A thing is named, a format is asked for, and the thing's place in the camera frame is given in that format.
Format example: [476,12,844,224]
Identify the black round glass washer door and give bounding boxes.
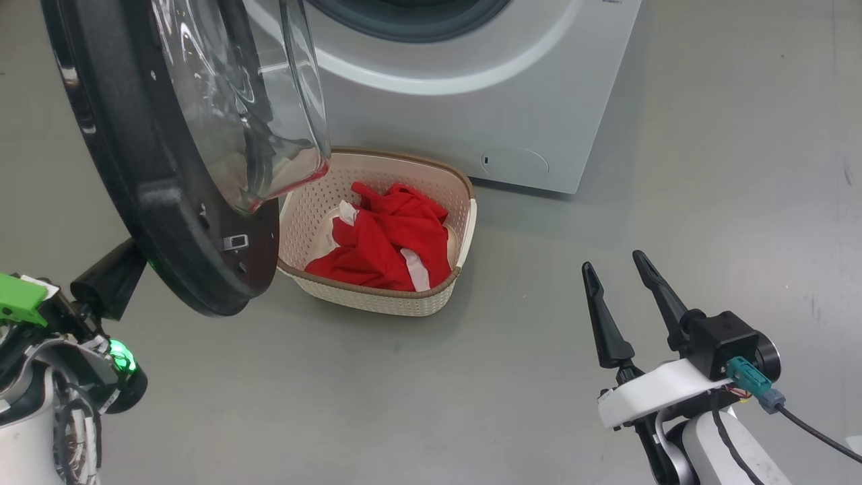
[40,0,332,318]

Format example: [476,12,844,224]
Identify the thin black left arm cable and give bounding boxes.
[53,383,103,483]

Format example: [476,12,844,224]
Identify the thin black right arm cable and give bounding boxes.
[710,406,770,485]

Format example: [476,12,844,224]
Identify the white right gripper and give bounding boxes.
[582,250,733,430]

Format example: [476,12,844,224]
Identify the right camera cable teal connector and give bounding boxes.
[725,357,862,465]

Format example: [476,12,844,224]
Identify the cream perforated laundry basket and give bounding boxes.
[276,148,478,317]

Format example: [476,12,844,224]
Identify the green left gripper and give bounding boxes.
[0,273,147,415]

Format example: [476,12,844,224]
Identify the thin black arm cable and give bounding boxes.
[710,406,770,485]
[53,383,103,483]

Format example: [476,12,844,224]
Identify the red garment with white stripe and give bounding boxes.
[304,182,454,293]

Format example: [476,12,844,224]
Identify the white front-load washing machine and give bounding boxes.
[242,0,644,195]

